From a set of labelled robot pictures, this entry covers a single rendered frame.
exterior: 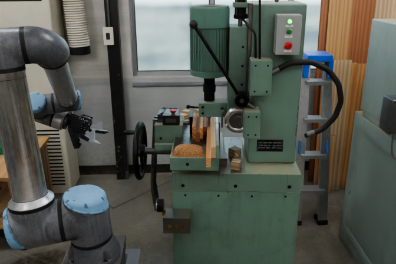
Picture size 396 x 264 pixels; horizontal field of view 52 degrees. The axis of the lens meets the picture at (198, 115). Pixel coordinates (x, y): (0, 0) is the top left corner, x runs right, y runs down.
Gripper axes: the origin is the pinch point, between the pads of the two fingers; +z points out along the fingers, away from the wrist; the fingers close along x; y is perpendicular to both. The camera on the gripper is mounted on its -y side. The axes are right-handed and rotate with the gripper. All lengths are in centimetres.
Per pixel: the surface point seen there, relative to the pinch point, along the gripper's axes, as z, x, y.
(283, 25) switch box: 55, -10, 78
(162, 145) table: 26.8, 0.4, 6.3
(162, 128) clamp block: 24.0, 2.4, 14.0
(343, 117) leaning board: 152, 117, 24
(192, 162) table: 40.5, -20.6, 13.0
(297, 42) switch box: 64, -10, 74
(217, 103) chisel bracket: 44, 3, 34
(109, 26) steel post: -36, 127, 27
